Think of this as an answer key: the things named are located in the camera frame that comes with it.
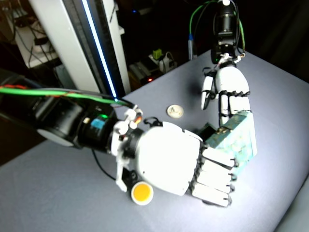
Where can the white column with blue light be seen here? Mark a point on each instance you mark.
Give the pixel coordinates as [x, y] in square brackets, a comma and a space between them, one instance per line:
[65, 36]

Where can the grey plug connector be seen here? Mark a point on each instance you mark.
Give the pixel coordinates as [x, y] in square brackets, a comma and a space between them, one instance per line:
[191, 46]

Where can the white cup with yellow filling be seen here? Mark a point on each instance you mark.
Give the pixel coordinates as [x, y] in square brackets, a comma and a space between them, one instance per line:
[142, 192]

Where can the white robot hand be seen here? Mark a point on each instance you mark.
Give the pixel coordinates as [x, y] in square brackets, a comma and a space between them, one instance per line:
[169, 154]
[231, 78]

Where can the teal metal box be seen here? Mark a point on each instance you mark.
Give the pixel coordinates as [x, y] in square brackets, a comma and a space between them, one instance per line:
[243, 140]

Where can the small round silver tin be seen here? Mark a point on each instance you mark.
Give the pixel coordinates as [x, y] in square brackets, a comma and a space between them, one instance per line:
[175, 111]

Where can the black device with red light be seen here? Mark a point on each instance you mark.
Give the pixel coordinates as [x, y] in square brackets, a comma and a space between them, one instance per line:
[144, 78]

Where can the white power strip with plugs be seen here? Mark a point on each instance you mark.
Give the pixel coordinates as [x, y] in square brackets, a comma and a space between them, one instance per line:
[166, 64]

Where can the green plug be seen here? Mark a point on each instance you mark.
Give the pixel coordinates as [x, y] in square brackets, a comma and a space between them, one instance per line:
[157, 53]

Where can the grey table cloth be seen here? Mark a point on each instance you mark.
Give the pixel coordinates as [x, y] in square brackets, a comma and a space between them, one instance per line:
[72, 210]

